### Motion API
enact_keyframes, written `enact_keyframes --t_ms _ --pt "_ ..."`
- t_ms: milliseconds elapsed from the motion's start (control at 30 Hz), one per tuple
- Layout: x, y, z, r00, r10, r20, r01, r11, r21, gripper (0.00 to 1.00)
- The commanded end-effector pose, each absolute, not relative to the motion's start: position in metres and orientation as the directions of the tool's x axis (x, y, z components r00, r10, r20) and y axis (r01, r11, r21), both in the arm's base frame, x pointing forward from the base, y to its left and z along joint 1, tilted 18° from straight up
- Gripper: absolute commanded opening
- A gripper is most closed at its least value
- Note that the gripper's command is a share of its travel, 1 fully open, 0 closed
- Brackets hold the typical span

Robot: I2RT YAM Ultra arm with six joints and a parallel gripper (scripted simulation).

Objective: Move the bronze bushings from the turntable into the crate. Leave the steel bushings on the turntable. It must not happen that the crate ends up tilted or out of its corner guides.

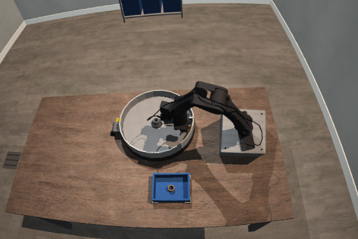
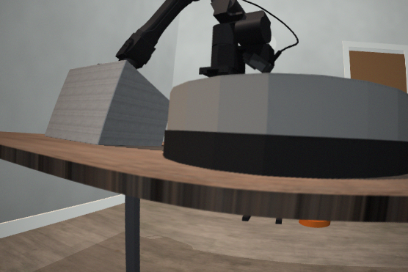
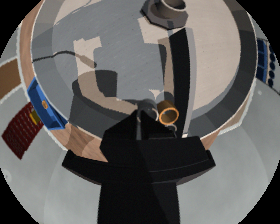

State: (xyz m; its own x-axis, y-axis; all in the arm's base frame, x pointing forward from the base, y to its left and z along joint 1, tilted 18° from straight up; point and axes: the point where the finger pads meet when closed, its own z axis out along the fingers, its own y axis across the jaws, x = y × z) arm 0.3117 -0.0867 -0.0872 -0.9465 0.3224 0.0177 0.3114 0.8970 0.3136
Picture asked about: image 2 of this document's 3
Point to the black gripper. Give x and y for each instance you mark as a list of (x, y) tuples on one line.
[(216, 70)]

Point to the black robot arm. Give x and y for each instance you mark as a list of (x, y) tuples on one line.
[(252, 28)]

